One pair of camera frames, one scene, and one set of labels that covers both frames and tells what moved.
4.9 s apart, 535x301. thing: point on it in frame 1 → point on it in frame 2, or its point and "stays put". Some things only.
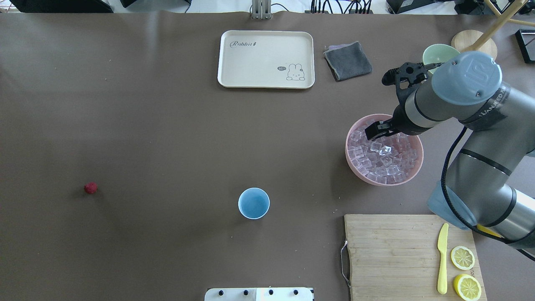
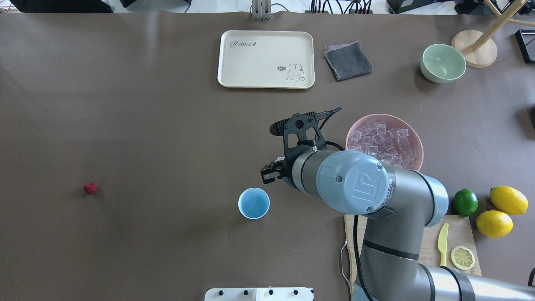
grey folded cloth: [346, 60] stays put
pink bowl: [387, 160] stays put
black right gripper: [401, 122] → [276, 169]
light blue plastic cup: [253, 203] stays put
